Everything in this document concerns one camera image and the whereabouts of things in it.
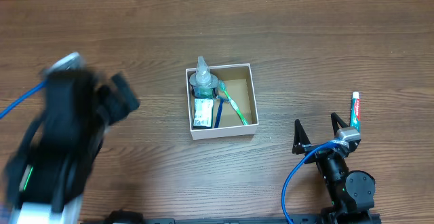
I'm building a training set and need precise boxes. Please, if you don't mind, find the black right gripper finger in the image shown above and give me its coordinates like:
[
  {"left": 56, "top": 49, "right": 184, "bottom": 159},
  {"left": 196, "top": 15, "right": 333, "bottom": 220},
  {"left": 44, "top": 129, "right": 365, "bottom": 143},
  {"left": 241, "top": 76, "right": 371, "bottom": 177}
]
[
  {"left": 331, "top": 112, "right": 349, "bottom": 135},
  {"left": 292, "top": 119, "right": 311, "bottom": 155}
]

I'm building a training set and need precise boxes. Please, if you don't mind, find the green white soap packet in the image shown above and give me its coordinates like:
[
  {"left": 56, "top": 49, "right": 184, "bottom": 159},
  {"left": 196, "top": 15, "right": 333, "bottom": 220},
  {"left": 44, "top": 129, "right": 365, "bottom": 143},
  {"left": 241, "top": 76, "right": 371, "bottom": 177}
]
[{"left": 193, "top": 98, "right": 214, "bottom": 129}]

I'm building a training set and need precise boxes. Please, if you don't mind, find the white red toothpaste tube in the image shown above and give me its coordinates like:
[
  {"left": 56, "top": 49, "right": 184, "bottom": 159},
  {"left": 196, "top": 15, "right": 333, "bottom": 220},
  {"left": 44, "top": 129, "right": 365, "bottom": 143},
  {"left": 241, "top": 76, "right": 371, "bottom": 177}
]
[{"left": 350, "top": 92, "right": 360, "bottom": 132}]

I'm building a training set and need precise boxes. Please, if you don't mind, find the blue disposable razor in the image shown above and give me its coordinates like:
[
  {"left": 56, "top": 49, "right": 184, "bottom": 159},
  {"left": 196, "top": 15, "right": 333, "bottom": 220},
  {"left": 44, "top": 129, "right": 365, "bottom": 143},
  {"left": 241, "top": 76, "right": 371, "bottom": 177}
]
[{"left": 214, "top": 96, "right": 229, "bottom": 128}]

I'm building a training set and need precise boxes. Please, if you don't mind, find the white cardboard box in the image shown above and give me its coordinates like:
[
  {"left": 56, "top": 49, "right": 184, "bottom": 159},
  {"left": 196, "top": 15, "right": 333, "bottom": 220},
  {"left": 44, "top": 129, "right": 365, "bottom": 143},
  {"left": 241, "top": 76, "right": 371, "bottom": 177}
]
[{"left": 185, "top": 63, "right": 259, "bottom": 140}]

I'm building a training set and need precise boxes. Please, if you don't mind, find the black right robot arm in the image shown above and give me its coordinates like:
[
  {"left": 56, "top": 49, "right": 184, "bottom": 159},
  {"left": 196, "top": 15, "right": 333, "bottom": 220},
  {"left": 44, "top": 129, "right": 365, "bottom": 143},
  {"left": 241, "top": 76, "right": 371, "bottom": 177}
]
[{"left": 281, "top": 113, "right": 382, "bottom": 224}]

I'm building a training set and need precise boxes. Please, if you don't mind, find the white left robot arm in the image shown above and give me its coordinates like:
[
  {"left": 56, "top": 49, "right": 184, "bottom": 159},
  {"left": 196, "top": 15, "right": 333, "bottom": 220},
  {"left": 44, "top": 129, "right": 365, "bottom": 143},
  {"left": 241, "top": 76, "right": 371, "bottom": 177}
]
[{"left": 5, "top": 71, "right": 140, "bottom": 223}]

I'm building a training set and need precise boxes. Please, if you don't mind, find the clear green-labelled bottle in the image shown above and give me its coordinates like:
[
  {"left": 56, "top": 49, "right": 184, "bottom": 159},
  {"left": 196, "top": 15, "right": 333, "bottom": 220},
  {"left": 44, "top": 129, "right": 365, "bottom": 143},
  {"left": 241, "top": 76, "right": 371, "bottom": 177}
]
[{"left": 189, "top": 56, "right": 219, "bottom": 99}]

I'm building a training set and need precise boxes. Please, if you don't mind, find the green white toothbrush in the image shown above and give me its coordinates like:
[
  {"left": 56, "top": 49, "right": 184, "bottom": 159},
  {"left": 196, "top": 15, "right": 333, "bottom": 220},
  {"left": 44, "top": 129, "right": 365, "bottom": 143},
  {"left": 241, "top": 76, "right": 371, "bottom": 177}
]
[{"left": 218, "top": 80, "right": 249, "bottom": 126}]

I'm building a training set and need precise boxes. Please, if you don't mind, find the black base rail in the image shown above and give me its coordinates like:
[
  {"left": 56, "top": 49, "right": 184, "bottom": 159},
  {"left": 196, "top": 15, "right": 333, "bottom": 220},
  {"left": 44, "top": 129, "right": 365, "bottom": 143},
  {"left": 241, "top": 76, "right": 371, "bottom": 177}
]
[{"left": 81, "top": 212, "right": 382, "bottom": 224}]

